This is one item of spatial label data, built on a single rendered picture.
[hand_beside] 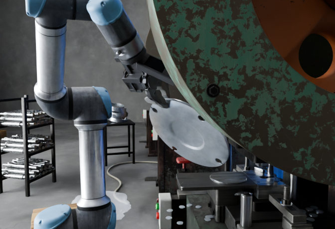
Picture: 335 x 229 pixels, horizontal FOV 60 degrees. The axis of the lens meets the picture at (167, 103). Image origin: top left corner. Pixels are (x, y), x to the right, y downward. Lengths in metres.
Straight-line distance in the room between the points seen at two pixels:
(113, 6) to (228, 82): 0.31
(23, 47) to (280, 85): 7.79
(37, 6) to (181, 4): 0.38
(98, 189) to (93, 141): 0.17
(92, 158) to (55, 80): 0.30
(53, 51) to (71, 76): 6.92
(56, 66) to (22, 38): 7.29
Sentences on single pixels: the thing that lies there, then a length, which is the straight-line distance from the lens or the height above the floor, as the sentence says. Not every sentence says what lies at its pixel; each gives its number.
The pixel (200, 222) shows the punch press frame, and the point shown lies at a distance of 1.05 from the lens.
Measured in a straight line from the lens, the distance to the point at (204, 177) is 1.04.
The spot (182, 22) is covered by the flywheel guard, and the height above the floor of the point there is 1.21.
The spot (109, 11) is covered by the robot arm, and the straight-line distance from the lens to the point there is 0.67.
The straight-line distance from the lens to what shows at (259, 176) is 1.09.
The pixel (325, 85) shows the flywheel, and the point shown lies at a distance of 0.66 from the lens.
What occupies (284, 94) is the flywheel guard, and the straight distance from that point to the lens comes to 0.54.
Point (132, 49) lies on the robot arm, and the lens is 0.71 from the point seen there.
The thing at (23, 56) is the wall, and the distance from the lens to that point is 8.12.
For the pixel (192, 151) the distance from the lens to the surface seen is 0.97.
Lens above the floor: 1.12
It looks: 5 degrees down
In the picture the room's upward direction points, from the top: straight up
